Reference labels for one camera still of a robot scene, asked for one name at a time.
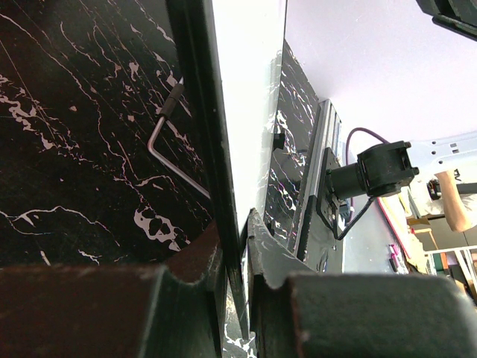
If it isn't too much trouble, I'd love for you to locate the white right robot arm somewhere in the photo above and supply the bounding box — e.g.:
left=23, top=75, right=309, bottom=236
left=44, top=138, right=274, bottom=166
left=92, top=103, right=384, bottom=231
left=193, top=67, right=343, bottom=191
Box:
left=318, top=1, right=476, bottom=209

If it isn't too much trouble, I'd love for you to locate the metal whiteboard stand wire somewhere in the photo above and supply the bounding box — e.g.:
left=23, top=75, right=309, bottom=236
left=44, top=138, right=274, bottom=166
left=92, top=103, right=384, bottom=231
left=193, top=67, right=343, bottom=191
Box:
left=147, top=76, right=212, bottom=198

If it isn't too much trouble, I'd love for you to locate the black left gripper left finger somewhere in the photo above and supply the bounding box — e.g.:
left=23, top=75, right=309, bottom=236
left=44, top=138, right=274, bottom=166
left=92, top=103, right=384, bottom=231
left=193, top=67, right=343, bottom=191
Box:
left=1, top=223, right=227, bottom=357

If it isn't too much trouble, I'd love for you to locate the white whiteboard with dark frame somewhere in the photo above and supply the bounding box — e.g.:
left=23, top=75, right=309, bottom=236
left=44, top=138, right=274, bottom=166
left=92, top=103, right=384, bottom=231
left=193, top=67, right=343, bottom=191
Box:
left=167, top=1, right=287, bottom=337

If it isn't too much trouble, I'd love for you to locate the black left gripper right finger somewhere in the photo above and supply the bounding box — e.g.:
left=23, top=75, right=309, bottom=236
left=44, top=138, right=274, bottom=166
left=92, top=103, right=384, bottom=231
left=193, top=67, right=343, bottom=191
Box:
left=247, top=210, right=476, bottom=357

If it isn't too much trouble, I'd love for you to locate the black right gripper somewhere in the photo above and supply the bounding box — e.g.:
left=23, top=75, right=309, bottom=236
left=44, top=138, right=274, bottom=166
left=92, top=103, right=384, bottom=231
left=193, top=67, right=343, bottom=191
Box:
left=416, top=0, right=477, bottom=41

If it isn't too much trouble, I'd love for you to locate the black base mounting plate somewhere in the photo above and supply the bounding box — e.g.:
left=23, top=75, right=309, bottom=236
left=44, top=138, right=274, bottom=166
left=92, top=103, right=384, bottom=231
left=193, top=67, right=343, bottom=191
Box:
left=297, top=148, right=343, bottom=274

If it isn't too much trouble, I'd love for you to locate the white cable duct rail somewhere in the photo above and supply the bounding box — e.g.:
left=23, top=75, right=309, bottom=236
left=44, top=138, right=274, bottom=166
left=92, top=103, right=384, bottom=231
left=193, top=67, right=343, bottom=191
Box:
left=293, top=99, right=341, bottom=261

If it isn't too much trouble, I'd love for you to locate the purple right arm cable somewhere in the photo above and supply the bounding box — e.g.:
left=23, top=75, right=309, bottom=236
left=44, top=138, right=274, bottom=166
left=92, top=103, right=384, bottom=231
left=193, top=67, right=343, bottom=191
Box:
left=344, top=127, right=391, bottom=224

